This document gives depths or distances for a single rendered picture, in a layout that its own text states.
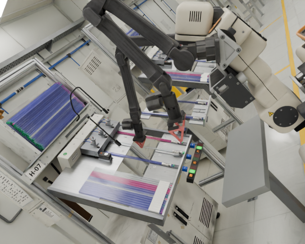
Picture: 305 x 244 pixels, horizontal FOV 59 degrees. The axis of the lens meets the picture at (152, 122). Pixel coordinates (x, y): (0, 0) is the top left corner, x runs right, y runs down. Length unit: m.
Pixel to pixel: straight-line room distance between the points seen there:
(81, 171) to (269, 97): 1.16
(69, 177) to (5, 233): 1.51
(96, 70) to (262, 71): 1.97
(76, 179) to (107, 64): 1.41
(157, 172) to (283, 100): 0.82
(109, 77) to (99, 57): 0.23
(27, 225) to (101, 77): 1.71
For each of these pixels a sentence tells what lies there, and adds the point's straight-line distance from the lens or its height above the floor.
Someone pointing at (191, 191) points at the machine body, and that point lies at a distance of 2.17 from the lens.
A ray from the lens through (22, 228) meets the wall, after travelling 3.19.
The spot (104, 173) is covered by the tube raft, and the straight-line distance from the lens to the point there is 1.69.
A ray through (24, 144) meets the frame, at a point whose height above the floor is 1.49.
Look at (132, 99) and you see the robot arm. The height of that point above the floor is 1.21.
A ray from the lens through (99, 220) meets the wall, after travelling 3.54.
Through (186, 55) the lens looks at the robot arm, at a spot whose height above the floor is 1.24.
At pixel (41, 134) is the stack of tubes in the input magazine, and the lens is 1.80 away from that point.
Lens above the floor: 1.38
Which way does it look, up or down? 12 degrees down
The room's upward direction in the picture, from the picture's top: 47 degrees counter-clockwise
